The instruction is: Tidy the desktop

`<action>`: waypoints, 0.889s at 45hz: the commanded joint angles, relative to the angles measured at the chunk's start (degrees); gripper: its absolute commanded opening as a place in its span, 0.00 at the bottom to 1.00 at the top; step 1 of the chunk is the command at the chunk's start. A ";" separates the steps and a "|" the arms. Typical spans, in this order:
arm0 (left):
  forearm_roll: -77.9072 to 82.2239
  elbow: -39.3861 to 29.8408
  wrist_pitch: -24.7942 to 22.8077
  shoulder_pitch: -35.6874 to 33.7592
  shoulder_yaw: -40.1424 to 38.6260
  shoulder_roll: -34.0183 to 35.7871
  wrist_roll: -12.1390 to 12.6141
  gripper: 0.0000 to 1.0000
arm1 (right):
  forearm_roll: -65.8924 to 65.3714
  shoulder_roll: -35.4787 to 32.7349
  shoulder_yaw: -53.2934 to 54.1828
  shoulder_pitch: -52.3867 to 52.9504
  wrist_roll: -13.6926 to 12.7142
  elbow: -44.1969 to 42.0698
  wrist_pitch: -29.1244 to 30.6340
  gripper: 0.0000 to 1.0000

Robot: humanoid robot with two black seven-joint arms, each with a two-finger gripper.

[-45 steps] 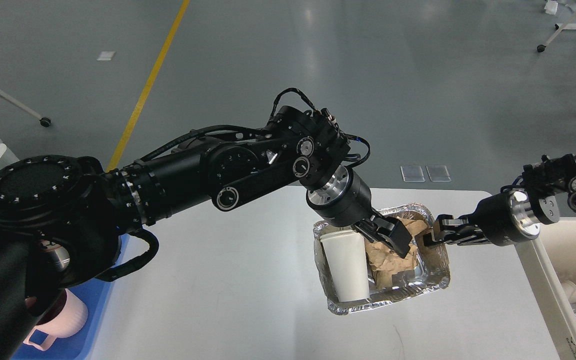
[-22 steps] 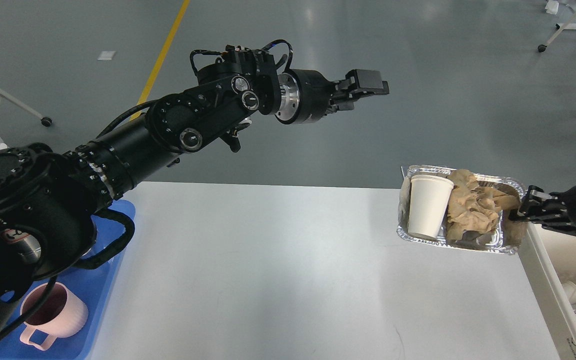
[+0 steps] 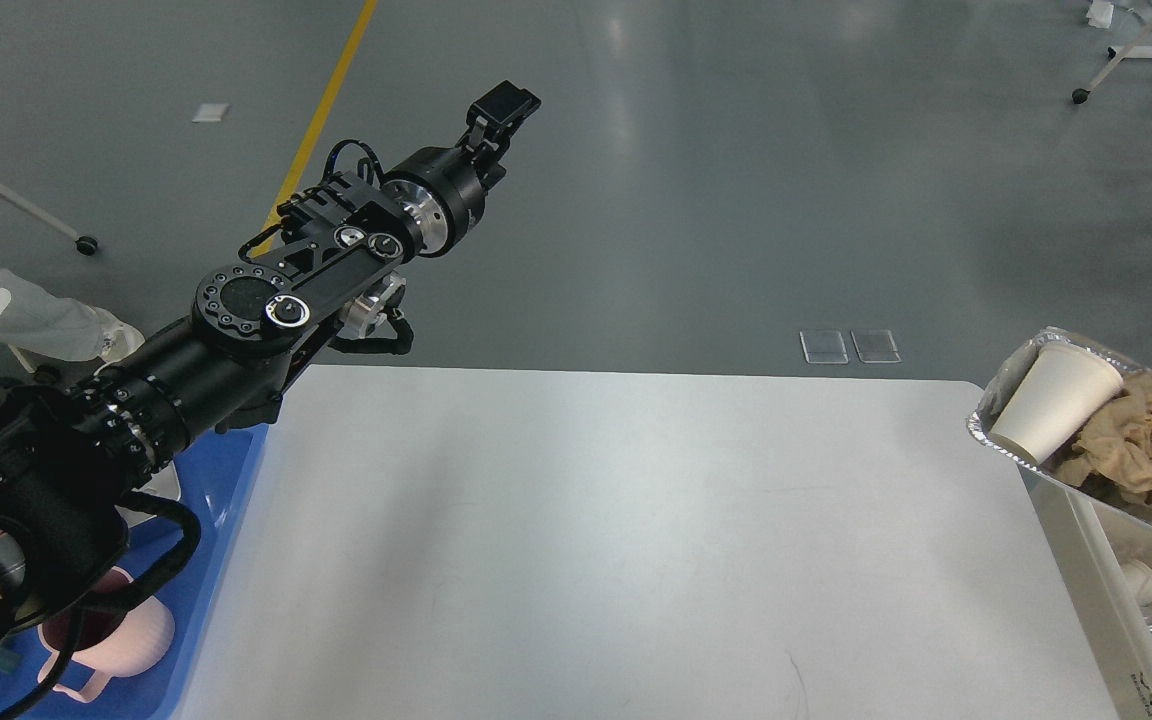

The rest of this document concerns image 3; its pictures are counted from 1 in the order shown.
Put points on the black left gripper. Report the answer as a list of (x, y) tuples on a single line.
[(444, 189)]

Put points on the white paper cup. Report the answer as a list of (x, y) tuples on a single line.
[(1061, 390)]

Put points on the pink mug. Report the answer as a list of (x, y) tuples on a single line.
[(115, 644)]

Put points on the aluminium foil tray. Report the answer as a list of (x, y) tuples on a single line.
[(1008, 376)]

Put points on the brown paper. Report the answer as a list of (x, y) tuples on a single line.
[(1114, 447)]

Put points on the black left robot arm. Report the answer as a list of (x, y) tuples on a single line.
[(78, 534)]

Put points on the blue plastic tray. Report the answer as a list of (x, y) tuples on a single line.
[(215, 477)]

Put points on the person in black sweater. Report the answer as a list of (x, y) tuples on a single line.
[(61, 328)]

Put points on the white waste bin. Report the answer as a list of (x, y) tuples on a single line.
[(1105, 559)]

